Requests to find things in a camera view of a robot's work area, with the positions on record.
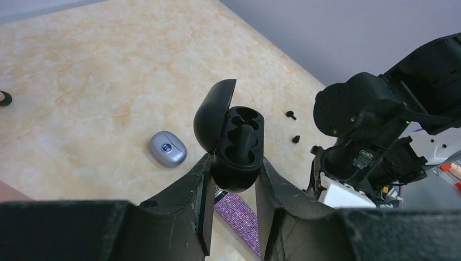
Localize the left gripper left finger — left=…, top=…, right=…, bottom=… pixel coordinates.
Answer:
left=1, top=154, right=214, bottom=260

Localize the black earbud case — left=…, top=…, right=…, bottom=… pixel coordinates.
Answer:
left=193, top=79, right=264, bottom=193

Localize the black earbud right middle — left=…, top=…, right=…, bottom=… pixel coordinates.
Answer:
left=291, top=135, right=301, bottom=144

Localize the purple earbud charging case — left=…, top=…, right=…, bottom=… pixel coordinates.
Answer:
left=149, top=130, right=188, bottom=168

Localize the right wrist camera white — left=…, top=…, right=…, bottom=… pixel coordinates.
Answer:
left=319, top=172, right=376, bottom=208

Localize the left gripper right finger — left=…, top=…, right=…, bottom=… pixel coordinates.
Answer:
left=256, top=160, right=460, bottom=260

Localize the purple glitter microphone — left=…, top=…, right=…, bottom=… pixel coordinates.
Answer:
left=214, top=186, right=261, bottom=259

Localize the black earbud far right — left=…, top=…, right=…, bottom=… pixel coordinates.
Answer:
left=285, top=110, right=297, bottom=120

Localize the black clip earbud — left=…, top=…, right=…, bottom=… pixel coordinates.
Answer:
left=232, top=125, right=254, bottom=164

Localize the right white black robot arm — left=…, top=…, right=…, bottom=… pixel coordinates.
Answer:
left=307, top=33, right=460, bottom=208

